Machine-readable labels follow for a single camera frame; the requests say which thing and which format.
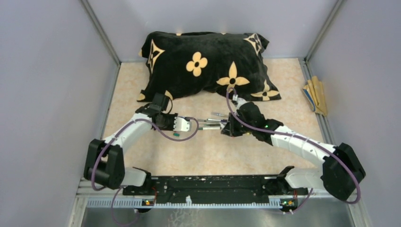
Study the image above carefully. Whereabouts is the dark green pen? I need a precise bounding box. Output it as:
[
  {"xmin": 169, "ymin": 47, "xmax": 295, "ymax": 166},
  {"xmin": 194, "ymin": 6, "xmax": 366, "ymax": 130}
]
[{"xmin": 199, "ymin": 126, "xmax": 221, "ymax": 131}]

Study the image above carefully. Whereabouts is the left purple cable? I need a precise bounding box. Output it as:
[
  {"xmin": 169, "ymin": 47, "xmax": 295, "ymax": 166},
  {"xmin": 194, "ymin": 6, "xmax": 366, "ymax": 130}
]
[{"xmin": 91, "ymin": 117, "xmax": 200, "ymax": 226}]

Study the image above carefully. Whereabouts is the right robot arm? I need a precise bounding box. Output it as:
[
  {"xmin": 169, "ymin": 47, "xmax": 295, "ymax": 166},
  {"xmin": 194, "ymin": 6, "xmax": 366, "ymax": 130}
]
[{"xmin": 221, "ymin": 100, "xmax": 366, "ymax": 204}]

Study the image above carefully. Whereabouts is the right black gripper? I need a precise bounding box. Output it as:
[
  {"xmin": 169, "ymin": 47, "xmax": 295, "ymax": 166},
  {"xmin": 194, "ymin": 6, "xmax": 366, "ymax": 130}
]
[{"xmin": 222, "ymin": 112, "xmax": 255, "ymax": 137}]

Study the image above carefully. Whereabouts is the white cable duct strip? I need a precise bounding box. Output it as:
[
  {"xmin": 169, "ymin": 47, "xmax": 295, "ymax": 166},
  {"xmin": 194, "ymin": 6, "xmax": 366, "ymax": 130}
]
[{"xmin": 87, "ymin": 197, "xmax": 282, "ymax": 209}]

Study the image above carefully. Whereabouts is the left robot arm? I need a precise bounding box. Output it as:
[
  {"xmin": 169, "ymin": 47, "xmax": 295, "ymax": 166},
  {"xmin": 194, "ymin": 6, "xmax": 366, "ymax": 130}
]
[{"xmin": 84, "ymin": 93, "xmax": 178, "ymax": 195}]

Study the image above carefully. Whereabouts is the folded tan cloth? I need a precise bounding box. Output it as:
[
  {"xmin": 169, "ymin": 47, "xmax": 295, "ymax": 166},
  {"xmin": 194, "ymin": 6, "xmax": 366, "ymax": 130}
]
[{"xmin": 302, "ymin": 76, "xmax": 328, "ymax": 116}]

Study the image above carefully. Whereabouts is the white marker pink cap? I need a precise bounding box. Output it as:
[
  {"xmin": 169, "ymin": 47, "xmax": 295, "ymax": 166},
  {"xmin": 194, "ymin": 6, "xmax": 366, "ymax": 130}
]
[{"xmin": 206, "ymin": 122, "xmax": 227, "ymax": 127}]

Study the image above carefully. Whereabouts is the aluminium front rail frame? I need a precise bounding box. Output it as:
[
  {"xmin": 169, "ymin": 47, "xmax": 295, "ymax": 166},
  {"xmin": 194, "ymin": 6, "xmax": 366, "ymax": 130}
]
[{"xmin": 68, "ymin": 175, "xmax": 372, "ymax": 227}]

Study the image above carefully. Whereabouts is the purple cable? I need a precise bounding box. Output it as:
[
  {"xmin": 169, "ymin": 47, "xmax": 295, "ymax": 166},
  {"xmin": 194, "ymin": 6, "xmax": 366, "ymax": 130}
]
[
  {"xmin": 226, "ymin": 87, "xmax": 362, "ymax": 215},
  {"xmin": 91, "ymin": 117, "xmax": 200, "ymax": 226}
]

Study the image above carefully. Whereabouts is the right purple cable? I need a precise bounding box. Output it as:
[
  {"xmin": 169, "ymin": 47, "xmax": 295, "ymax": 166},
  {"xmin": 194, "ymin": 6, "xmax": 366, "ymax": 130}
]
[{"xmin": 226, "ymin": 87, "xmax": 362, "ymax": 215}]

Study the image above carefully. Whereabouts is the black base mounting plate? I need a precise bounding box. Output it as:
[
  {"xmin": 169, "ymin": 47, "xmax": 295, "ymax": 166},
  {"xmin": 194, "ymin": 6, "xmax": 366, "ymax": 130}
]
[{"xmin": 122, "ymin": 175, "xmax": 308, "ymax": 204}]

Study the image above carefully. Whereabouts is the black floral pillow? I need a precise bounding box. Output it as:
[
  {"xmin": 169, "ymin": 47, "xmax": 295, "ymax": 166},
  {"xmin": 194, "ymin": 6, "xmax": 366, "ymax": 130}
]
[{"xmin": 137, "ymin": 31, "xmax": 281, "ymax": 102}]

